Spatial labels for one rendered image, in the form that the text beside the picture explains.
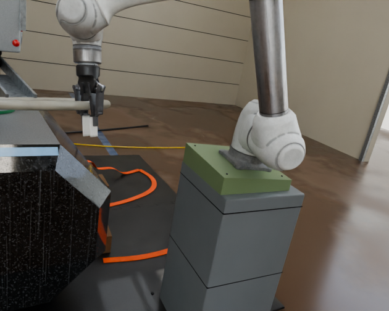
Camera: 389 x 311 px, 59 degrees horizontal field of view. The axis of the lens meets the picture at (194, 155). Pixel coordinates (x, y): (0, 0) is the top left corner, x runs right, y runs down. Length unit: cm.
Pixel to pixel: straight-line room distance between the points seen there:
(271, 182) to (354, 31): 507
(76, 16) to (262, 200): 91
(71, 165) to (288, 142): 90
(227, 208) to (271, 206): 22
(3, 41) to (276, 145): 134
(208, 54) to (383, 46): 358
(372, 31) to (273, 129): 500
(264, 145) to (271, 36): 35
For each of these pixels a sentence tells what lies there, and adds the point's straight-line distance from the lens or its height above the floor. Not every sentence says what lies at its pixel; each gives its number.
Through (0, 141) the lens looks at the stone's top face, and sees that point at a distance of 156.
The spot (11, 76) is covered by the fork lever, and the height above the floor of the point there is 102.
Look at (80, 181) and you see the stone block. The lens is 157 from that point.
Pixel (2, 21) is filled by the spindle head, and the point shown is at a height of 126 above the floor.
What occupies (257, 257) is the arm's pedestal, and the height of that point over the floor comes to 51.
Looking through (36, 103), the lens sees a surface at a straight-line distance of 115.
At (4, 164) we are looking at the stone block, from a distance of 149.
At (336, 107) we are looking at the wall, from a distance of 626.
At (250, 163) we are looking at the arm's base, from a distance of 143.
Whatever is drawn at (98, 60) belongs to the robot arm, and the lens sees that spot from 119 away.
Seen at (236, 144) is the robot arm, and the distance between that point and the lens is 143.
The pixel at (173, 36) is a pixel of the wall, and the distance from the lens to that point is 748.
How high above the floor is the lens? 133
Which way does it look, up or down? 18 degrees down
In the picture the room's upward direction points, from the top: 10 degrees clockwise
